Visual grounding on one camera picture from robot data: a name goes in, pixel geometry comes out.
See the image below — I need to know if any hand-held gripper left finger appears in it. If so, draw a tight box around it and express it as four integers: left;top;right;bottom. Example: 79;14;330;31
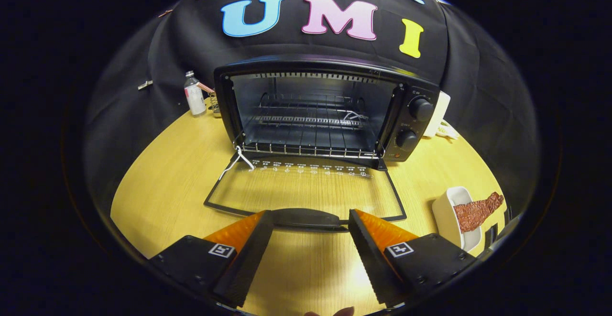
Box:
148;210;274;308

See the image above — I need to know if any clear bottle with red label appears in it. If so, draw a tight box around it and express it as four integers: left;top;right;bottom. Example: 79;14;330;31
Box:
184;71;207;116

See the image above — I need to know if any white rectangular dish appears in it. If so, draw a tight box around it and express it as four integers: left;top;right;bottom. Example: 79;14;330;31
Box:
432;186;482;252

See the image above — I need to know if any small white divided dish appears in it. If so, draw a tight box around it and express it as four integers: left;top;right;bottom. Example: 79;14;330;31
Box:
434;120;460;141

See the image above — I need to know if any white zip tie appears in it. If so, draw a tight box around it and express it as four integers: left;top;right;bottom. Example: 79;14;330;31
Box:
219;145;255;181

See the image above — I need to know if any brown steak piece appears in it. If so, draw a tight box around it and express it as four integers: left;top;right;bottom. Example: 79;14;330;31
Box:
453;192;504;233

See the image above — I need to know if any black toaster oven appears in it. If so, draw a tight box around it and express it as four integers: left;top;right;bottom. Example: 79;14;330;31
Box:
203;54;440;233

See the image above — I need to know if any dark object with grey edge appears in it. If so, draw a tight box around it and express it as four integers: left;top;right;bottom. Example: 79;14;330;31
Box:
484;205;513;251

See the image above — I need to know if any white bread toaster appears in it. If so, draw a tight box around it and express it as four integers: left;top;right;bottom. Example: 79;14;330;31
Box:
423;90;451;138

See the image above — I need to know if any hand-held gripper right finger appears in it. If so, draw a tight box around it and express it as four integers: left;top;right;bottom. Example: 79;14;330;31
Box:
348;208;479;307

